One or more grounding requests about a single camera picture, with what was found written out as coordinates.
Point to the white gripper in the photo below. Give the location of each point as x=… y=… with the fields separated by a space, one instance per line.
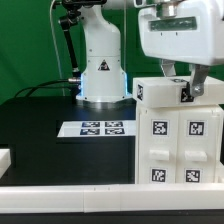
x=194 y=35

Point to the white cabinet top block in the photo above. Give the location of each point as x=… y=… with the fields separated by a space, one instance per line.
x=163 y=92

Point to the white cabinet body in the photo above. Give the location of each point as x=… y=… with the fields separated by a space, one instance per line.
x=177 y=145

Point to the white cabinet door panel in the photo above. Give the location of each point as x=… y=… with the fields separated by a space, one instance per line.
x=197 y=144
x=157 y=146

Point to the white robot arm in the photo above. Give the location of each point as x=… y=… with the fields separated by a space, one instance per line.
x=103 y=79

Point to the white left fence piece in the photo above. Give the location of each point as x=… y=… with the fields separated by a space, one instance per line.
x=5 y=161

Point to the white flat marker base plate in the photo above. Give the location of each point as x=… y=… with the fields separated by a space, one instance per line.
x=110 y=128

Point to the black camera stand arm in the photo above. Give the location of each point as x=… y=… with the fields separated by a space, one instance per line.
x=73 y=12

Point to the white front fence rail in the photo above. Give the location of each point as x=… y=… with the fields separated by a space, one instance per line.
x=111 y=198

